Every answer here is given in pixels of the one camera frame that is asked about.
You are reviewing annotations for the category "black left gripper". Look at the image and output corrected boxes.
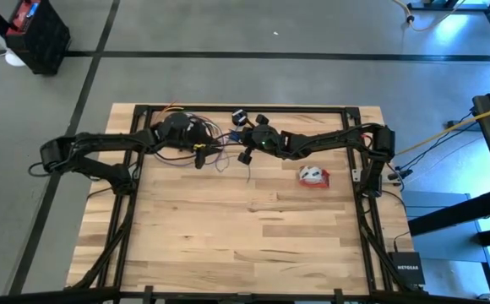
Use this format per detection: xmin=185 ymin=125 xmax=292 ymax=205
xmin=185 ymin=122 xmax=234 ymax=171

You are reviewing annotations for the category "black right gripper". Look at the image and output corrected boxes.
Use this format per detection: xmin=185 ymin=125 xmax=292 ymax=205
xmin=234 ymin=113 xmax=282 ymax=166

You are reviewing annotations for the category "long blue cord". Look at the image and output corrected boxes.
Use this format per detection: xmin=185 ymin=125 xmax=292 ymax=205
xmin=213 ymin=130 xmax=254 ymax=185

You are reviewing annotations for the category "small round black reel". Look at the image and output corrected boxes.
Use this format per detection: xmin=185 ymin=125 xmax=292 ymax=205
xmin=231 ymin=108 xmax=248 ymax=127

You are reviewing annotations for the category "red tape dispenser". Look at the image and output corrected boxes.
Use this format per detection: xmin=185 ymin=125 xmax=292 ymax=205
xmin=298 ymin=165 xmax=331 ymax=189

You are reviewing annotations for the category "black crate with red top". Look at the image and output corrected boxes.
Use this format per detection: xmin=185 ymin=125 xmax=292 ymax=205
xmin=3 ymin=0 xmax=72 ymax=76

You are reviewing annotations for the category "white standing tower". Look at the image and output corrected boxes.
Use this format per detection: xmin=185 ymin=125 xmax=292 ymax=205
xmin=0 ymin=3 xmax=27 ymax=68

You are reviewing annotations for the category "black rig crossbar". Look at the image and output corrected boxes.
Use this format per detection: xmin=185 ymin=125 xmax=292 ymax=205
xmin=0 ymin=286 xmax=490 ymax=304

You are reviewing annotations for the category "black stand base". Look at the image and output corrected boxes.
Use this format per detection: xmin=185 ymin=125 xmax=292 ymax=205
xmin=406 ymin=0 xmax=490 ymax=12

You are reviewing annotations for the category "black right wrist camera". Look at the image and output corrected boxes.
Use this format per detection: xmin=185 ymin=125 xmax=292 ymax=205
xmin=253 ymin=126 xmax=280 ymax=152

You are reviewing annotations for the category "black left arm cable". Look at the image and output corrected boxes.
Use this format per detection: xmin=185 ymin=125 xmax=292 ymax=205
xmin=154 ymin=149 xmax=198 ymax=162

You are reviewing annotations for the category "orange coiled cable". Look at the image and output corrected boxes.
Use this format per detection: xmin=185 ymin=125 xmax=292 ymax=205
xmin=150 ymin=100 xmax=187 ymax=128

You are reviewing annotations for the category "black metal table frame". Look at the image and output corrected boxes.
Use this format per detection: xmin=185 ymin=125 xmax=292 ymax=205
xmin=65 ymin=104 xmax=417 ymax=296

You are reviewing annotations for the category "yellow floor cable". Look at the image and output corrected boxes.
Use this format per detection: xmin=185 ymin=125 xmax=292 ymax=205
xmin=391 ymin=0 xmax=468 ymax=33

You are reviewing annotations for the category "black Netgear switch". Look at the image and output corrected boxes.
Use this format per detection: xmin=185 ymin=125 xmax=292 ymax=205
xmin=387 ymin=251 xmax=427 ymax=286

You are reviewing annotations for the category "yellow hanging cable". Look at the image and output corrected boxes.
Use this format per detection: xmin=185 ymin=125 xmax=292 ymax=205
xmin=396 ymin=100 xmax=490 ymax=156

